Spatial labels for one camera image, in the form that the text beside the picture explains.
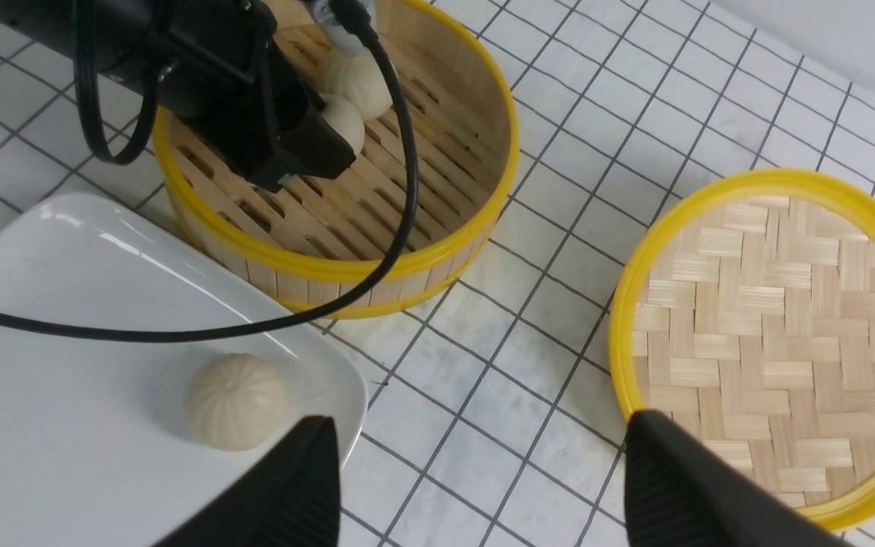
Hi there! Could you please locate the woven bamboo steamer lid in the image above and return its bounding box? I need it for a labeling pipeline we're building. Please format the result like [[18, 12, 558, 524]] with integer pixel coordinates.
[[608, 169, 875, 532]]

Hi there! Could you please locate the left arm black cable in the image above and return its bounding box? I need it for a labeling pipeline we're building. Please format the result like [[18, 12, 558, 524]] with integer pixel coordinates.
[[0, 0, 419, 344]]

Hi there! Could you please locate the steamed bun front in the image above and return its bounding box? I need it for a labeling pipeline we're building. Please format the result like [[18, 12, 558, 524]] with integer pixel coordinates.
[[321, 93, 365, 157]]

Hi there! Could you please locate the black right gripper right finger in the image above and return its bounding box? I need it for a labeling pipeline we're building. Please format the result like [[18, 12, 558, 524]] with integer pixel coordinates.
[[623, 409, 847, 546]]

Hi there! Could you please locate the white square ceramic plate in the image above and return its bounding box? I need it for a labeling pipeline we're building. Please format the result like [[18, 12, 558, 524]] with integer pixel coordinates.
[[0, 194, 368, 546]]

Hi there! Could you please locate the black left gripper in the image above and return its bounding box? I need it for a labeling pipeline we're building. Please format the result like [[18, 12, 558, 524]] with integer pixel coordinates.
[[0, 1, 355, 191]]

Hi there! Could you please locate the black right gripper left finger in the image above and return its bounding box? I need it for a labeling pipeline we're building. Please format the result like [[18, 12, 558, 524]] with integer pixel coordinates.
[[157, 416, 341, 546]]

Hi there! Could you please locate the steamed bun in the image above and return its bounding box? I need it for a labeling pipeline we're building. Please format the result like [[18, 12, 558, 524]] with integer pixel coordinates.
[[321, 93, 365, 157], [183, 353, 289, 451], [318, 49, 393, 122]]

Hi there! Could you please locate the bamboo steamer basket yellow rim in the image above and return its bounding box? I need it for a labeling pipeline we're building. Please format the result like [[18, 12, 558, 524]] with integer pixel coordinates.
[[152, 1, 520, 319]]

